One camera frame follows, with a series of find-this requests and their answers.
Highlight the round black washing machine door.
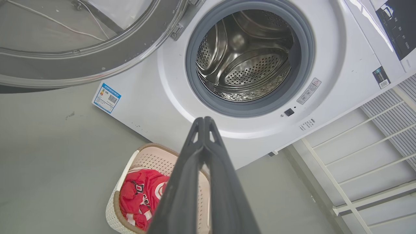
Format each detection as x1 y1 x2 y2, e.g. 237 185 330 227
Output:
0 0 202 94

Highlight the small printed text label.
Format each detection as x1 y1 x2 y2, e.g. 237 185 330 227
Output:
298 119 316 131

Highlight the red printed garment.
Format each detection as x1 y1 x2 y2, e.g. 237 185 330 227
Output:
119 168 170 231

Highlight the white washing machine body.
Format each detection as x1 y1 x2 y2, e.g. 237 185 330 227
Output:
92 0 416 170

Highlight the grey metal door hinge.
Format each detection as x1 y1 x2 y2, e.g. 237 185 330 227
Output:
170 0 206 41

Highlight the cream perforated laundry basket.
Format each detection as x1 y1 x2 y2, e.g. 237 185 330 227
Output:
105 143 212 234

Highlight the white floor cable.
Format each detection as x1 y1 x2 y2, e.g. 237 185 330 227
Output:
6 0 105 42
77 0 110 39

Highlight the black washer control panel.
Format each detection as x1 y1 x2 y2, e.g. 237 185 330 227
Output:
375 0 416 60

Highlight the blue energy label sticker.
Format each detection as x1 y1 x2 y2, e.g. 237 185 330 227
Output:
92 83 122 114

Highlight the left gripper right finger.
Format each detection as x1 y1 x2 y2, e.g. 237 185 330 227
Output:
204 116 261 234

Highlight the steel perforated washer drum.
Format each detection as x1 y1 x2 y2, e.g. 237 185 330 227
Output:
196 9 294 102

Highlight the white ribbed panel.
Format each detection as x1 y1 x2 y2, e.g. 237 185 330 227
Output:
360 74 416 171

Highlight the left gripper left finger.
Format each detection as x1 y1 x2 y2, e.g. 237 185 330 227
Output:
147 116 205 234

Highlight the grey warning sticker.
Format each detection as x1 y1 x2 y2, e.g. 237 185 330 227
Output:
296 77 322 105

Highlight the white wire rack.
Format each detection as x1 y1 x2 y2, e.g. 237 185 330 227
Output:
286 73 416 234

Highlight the black barcode sticker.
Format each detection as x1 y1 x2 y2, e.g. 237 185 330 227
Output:
372 66 391 89

